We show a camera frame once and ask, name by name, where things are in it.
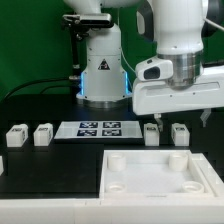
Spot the white L-shaped obstacle wall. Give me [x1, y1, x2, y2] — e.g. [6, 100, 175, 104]
[0, 153, 224, 224]

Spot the black camera on stand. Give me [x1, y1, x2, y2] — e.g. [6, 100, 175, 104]
[61, 13, 114, 81]

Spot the black cable on table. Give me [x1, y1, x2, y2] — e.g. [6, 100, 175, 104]
[1, 77, 76, 101]

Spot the grey cable behind arm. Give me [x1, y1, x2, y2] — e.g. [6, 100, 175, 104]
[119, 43, 138, 76]

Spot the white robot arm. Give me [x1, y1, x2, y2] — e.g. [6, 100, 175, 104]
[63, 0, 224, 121]

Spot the white part at left edge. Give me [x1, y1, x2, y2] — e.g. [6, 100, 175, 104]
[0, 156, 4, 176]

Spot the plate with fiducial markers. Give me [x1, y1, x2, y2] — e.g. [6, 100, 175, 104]
[54, 121, 142, 140]

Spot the white square tabletop part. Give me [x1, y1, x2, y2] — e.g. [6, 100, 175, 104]
[100, 150, 216, 200]

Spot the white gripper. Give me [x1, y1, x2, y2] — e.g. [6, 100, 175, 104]
[132, 65, 224, 132]

